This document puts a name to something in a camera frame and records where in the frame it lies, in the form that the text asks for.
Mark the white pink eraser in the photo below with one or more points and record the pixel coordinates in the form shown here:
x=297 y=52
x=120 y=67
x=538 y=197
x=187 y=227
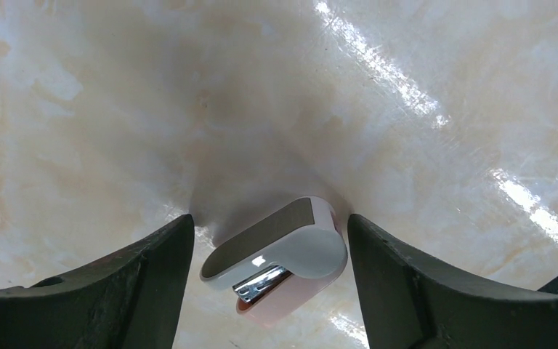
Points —
x=281 y=262

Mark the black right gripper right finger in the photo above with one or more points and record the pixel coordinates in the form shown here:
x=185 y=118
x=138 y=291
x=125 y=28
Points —
x=410 y=299

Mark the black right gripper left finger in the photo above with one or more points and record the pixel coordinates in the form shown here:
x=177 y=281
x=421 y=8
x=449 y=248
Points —
x=130 y=298

